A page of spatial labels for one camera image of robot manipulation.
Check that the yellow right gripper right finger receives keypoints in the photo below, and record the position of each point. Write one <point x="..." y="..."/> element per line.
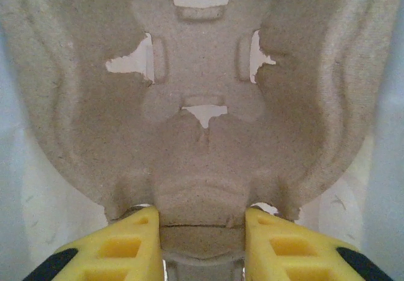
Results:
<point x="284" y="252"/>

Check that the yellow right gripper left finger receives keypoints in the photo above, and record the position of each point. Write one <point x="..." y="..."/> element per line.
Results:
<point x="126" y="249"/>

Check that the cartoon animal paper bag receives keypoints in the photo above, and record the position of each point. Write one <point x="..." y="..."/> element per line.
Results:
<point x="19" y="167"/>

